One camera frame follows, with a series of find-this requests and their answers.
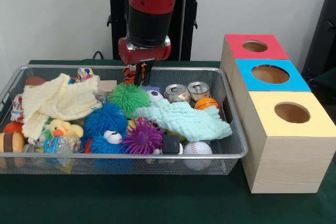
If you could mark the silver drink can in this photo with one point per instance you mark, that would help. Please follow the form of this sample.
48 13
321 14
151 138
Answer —
199 90
177 93

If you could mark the cream yellow cloth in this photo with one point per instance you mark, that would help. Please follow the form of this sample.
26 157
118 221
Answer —
60 98

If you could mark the orange black striped tiger plush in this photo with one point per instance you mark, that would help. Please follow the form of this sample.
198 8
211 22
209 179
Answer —
129 75

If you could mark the green spiky ball with eyes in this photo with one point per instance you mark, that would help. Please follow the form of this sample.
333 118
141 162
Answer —
128 98

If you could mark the silver mesh bin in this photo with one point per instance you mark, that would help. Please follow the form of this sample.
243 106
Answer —
78 67

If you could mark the wooden box with three holes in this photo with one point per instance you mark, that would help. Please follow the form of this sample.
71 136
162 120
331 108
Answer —
288 161

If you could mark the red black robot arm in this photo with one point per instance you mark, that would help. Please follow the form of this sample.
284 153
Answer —
149 22

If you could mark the black upright panel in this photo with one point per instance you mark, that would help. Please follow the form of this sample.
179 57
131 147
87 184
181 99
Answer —
323 37

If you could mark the small orange basketball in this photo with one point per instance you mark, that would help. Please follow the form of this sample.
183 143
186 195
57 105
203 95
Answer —
206 103

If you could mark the blue spiky ball with eyes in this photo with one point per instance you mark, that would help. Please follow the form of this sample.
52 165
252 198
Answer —
99 145

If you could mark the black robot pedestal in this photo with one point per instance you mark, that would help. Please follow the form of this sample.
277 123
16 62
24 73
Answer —
183 24

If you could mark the dark green table cloth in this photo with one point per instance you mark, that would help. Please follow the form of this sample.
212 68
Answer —
328 77
157 203

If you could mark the purple spiky ball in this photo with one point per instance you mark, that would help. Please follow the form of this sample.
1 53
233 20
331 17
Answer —
143 137

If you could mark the mint green cloth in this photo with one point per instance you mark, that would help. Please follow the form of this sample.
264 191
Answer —
183 119

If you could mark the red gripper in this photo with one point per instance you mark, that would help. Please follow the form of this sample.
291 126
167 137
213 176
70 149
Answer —
144 53

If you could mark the yellow plush duck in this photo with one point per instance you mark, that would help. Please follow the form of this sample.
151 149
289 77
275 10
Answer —
63 128

